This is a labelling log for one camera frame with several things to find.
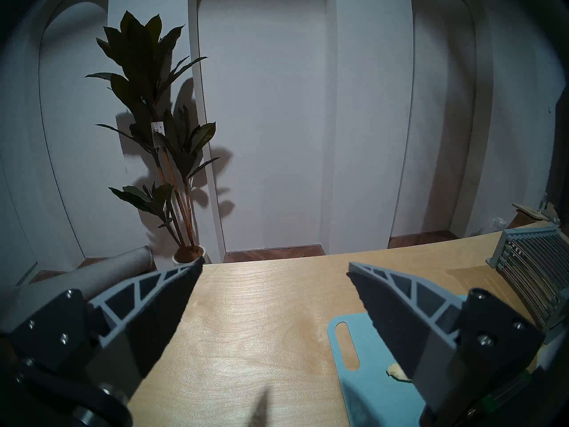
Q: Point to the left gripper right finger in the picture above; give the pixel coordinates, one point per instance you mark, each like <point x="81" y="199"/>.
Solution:
<point x="489" y="341"/>

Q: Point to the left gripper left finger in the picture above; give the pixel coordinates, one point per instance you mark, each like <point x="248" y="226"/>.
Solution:
<point x="53" y="332"/>

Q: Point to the peeled yellow banana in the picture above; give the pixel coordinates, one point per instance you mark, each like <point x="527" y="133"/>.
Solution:
<point x="398" y="372"/>

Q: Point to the light blue cutting board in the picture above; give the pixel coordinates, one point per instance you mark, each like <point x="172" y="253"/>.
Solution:
<point x="378" y="399"/>

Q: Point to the flat wooden board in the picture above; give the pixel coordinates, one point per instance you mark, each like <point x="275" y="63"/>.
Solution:
<point x="531" y="211"/>

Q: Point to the rolled grey floor mat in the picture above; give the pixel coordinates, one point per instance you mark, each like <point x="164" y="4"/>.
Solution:
<point x="89" y="275"/>

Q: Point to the grey metal dish rack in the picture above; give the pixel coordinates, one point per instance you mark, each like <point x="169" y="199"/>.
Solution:
<point x="533" y="261"/>

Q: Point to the clear plastic bag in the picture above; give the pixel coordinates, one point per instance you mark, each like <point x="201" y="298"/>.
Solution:
<point x="492" y="226"/>

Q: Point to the cardboard box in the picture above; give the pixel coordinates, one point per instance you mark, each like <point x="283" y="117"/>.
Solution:
<point x="522" y="220"/>

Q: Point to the clear plastic bottle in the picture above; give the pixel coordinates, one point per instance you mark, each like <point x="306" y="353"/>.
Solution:
<point x="544" y="200"/>

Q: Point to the tall green potted plant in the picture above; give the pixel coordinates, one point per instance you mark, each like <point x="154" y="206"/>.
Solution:
<point x="138" y="43"/>

